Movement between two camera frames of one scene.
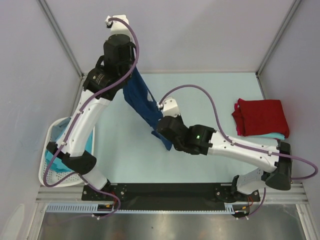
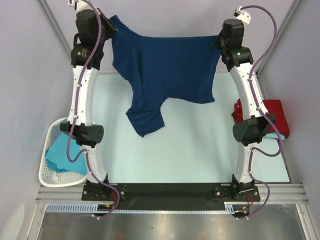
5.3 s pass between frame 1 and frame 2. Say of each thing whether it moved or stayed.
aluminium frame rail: stayed
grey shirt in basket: stayed
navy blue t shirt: moved
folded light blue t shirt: stayed
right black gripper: moved
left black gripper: moved
